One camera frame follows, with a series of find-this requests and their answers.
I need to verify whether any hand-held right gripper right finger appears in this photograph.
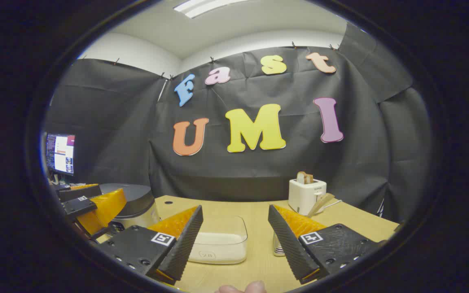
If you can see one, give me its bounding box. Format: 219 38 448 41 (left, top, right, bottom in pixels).
268 204 381 284

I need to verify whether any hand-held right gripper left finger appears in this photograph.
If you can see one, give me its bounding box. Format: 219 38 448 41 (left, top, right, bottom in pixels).
96 205 204 285

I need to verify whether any clear wire chopstick holder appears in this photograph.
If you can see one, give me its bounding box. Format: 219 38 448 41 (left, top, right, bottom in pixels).
273 232 286 257

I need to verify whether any silver black rice cooker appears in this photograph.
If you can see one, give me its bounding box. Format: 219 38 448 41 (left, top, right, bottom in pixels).
99 183 162 236

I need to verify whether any wooden spoon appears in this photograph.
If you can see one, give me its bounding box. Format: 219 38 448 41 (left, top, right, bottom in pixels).
307 193 335 218

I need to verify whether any clear glass dish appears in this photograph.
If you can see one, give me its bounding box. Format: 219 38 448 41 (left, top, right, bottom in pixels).
188 216 248 265

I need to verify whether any computer monitor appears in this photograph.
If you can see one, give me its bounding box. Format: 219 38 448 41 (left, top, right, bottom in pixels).
46 133 75 176

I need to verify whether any white toaster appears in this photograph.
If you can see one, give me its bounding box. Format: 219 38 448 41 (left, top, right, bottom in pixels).
288 178 327 216

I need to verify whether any black backdrop cloth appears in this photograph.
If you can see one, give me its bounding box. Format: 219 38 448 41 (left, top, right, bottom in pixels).
45 22 432 223

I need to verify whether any ceiling light panel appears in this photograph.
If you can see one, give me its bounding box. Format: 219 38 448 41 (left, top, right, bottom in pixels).
173 0 251 19

